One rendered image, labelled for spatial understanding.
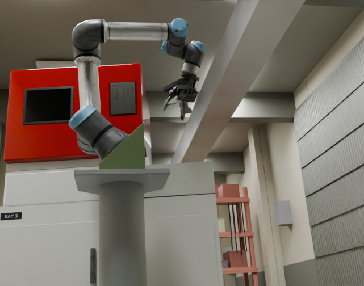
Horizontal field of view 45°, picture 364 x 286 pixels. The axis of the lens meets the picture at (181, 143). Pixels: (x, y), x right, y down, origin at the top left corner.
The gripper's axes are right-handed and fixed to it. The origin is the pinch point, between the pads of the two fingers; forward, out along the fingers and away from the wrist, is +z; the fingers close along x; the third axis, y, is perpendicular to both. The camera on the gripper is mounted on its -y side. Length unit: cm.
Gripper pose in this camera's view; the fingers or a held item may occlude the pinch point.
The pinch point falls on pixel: (171, 115)
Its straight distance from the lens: 201.8
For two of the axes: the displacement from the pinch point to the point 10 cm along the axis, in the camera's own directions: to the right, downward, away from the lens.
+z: -3.1, 9.5, -0.8
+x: 5.6, 2.5, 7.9
